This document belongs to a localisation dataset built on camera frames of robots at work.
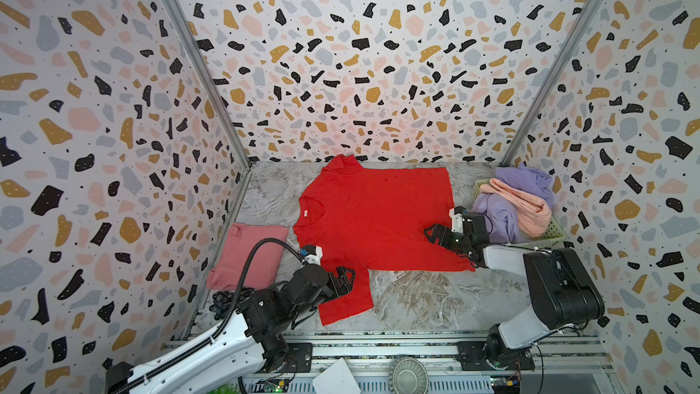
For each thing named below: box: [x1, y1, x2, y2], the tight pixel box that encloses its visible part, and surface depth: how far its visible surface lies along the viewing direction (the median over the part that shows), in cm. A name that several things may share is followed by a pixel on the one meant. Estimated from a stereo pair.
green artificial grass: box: [208, 384, 240, 394], surface depth 70 cm
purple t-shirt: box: [471, 162, 554, 244], surface depth 96 cm
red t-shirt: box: [292, 155, 476, 326], surface depth 109 cm
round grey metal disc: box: [388, 355, 430, 394], surface depth 72 cm
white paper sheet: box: [311, 357, 362, 394], surface depth 68 cm
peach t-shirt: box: [479, 177, 553, 239], surface depth 98 cm
